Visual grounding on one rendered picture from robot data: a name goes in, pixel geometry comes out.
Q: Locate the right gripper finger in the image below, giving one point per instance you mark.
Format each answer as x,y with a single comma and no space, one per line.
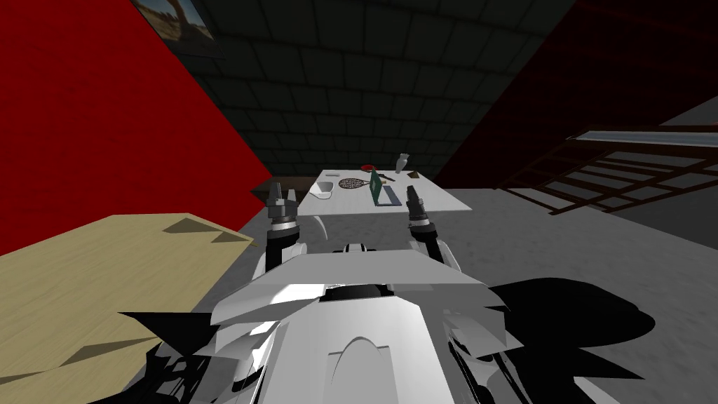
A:
412,193

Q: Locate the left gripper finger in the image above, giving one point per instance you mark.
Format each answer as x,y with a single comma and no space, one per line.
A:
291,197
275,192

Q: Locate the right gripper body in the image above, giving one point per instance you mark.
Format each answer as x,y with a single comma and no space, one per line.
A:
418,212

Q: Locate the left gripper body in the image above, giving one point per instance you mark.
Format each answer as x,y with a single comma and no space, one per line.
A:
282,211

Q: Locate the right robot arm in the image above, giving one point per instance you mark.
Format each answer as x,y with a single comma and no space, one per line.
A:
431,242

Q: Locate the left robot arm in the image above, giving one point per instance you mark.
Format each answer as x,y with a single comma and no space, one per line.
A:
276,247

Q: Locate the dark utensil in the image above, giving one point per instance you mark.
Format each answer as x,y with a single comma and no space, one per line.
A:
386,177

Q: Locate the white vase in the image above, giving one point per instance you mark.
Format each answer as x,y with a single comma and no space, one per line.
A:
401,163

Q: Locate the white bowl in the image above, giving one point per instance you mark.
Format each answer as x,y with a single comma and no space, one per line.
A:
323,189

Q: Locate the green and grey laptop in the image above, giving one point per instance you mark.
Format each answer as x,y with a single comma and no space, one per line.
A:
376,188

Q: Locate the white table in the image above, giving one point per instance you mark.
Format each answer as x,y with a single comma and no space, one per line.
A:
348,201

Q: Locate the black mesh racket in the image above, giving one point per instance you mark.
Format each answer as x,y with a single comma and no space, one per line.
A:
351,183

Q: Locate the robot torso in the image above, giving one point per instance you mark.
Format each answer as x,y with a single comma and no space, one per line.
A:
359,342

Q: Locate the light wooden table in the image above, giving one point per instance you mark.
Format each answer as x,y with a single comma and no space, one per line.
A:
95,292

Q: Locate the framed wall picture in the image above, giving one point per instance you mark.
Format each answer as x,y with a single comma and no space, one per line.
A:
174,19

